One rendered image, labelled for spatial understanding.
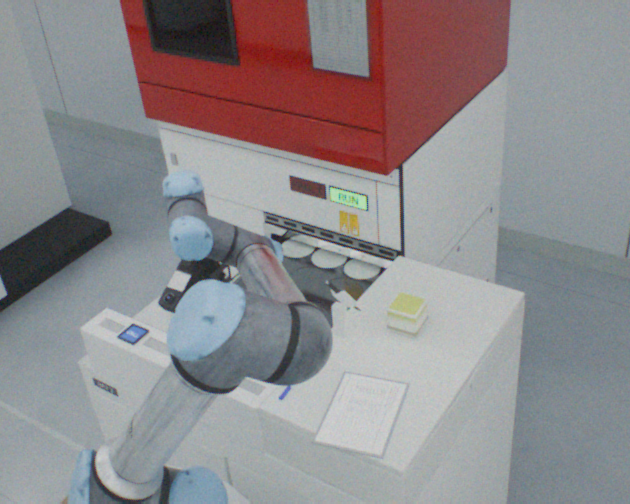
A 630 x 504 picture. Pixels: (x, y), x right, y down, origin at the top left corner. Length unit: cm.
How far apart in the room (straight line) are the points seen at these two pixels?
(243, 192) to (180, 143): 25
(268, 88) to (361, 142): 28
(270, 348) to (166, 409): 20
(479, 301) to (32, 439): 190
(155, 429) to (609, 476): 193
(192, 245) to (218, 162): 92
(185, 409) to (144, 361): 73
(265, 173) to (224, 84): 29
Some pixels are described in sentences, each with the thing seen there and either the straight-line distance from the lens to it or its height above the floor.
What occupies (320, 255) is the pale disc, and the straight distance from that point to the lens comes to 219.
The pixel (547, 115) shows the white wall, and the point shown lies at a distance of 343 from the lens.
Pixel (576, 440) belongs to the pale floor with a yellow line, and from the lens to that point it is 294.
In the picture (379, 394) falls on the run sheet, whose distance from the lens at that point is 167.
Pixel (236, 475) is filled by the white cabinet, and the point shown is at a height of 68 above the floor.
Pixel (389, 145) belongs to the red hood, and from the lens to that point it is 187.
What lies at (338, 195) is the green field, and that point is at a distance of 207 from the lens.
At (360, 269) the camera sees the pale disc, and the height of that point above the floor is 90.
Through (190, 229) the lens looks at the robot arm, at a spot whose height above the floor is 143.
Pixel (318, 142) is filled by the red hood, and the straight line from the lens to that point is 196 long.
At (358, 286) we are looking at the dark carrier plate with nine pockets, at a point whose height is 90.
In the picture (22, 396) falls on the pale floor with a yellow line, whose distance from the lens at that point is 339.
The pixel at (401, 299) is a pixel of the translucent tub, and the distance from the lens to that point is 181.
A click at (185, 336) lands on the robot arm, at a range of 106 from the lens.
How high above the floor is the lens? 216
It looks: 35 degrees down
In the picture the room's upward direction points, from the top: 6 degrees counter-clockwise
